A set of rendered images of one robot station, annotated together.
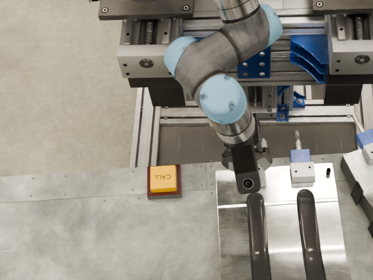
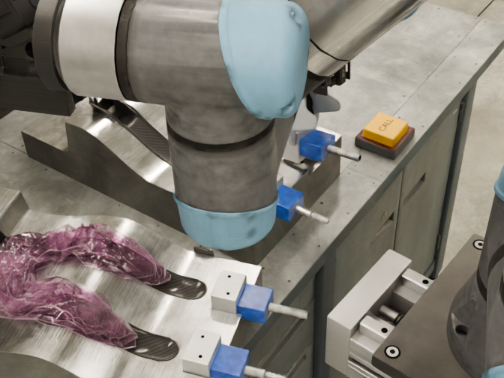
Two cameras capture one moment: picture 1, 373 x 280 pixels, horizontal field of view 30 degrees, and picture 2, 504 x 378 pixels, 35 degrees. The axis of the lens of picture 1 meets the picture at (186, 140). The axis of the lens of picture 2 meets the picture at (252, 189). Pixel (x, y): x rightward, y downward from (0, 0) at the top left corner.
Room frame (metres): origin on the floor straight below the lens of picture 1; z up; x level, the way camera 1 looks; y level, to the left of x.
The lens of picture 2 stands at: (1.08, -1.04, 1.71)
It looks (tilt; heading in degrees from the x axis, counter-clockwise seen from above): 42 degrees down; 118
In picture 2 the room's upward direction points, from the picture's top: 2 degrees counter-clockwise
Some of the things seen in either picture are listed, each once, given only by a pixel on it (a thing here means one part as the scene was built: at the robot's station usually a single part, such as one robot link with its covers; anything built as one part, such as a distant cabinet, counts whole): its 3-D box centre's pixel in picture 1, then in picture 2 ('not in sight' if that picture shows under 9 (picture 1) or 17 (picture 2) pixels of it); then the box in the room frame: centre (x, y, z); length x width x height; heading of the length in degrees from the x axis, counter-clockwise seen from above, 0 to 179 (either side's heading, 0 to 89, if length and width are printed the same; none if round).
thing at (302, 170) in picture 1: (300, 156); (290, 205); (0.71, -0.24, 0.89); 0.13 x 0.05 x 0.05; 172
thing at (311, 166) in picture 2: not in sight; (304, 165); (0.69, -0.13, 0.87); 0.05 x 0.05 x 0.04; 82
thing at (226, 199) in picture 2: not in sight; (230, 155); (0.85, -0.64, 1.33); 0.11 x 0.08 x 0.11; 103
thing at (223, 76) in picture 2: not in sight; (218, 56); (0.85, -0.66, 1.43); 0.11 x 0.08 x 0.09; 13
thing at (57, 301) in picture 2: not in sight; (64, 272); (0.49, -0.50, 0.90); 0.26 x 0.18 x 0.08; 9
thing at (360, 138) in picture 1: (366, 137); (262, 304); (0.75, -0.41, 0.86); 0.13 x 0.05 x 0.05; 9
